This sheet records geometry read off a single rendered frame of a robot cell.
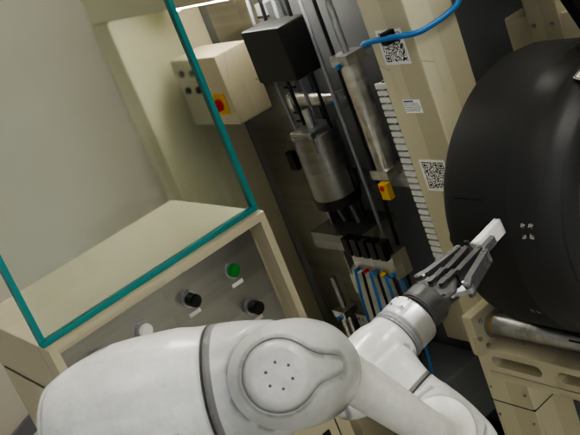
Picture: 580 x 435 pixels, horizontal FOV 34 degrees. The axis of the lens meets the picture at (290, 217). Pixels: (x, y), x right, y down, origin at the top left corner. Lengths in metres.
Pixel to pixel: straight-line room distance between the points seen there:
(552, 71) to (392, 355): 0.59
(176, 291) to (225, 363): 1.10
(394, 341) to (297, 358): 0.62
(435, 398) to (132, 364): 0.61
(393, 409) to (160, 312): 0.86
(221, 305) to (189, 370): 1.15
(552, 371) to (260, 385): 1.17
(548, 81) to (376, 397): 0.73
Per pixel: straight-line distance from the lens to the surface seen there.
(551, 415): 2.34
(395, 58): 1.97
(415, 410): 1.28
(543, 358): 2.00
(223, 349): 0.93
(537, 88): 1.72
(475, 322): 2.05
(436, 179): 2.05
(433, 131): 1.99
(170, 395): 0.94
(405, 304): 1.53
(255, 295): 2.13
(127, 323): 1.98
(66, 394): 0.99
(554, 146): 1.66
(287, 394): 0.88
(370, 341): 1.48
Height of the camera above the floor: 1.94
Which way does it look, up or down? 20 degrees down
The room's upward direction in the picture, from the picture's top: 22 degrees counter-clockwise
